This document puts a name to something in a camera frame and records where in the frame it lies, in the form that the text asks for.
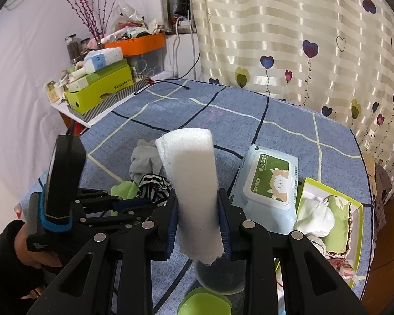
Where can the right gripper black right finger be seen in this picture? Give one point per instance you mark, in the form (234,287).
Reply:
(310,284)

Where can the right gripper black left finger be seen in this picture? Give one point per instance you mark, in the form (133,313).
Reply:
(110,273)

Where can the green cloth roll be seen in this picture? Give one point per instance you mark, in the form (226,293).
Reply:
(337,241)

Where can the white cotton glove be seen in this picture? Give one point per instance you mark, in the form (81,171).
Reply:
(314,217)

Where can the white fluffy towel roll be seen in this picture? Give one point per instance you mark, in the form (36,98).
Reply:
(188,158)

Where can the black white striped sock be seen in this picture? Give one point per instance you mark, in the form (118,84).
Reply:
(155,189)

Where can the person's left hand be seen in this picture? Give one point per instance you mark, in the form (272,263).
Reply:
(33,259)

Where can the green cloth piece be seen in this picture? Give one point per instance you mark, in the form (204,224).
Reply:
(126,190)

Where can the grey cloth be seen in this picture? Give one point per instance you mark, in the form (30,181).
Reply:
(145,160)

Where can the wooden wardrobe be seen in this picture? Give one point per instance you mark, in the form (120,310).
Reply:
(380,286)

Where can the clear round plastic container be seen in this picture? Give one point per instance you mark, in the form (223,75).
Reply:
(223,277)

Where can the white tray with green rim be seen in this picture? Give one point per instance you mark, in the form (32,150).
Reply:
(318,191)

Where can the wet wipes pack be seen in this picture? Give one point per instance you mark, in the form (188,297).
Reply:
(266,188)

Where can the green cardboard box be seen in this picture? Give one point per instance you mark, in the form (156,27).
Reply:
(89,91)

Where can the brown clothes pile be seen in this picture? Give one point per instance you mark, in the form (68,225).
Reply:
(380,185)

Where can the blue checked bedspread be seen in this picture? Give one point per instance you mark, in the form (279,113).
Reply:
(327,152)

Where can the orange storage bin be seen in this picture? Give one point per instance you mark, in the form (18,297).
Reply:
(139,46)

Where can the purple decorative branches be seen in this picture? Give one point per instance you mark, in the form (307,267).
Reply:
(92,6)

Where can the heart patterned curtain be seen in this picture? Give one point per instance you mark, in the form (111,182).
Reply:
(332,56)

